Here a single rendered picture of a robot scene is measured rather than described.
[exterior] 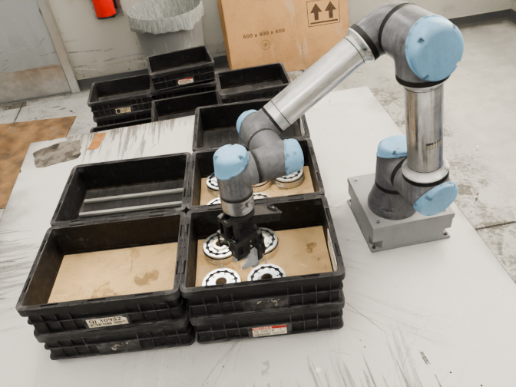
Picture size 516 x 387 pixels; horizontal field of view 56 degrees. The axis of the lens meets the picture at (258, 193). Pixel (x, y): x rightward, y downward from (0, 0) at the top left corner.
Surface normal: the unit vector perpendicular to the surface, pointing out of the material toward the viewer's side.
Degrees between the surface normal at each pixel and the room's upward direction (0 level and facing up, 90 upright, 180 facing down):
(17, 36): 90
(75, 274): 0
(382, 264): 0
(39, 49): 90
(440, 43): 83
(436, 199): 98
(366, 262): 0
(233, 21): 78
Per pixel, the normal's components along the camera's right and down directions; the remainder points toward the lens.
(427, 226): 0.15, 0.62
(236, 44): 0.15, 0.40
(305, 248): -0.11, -0.77
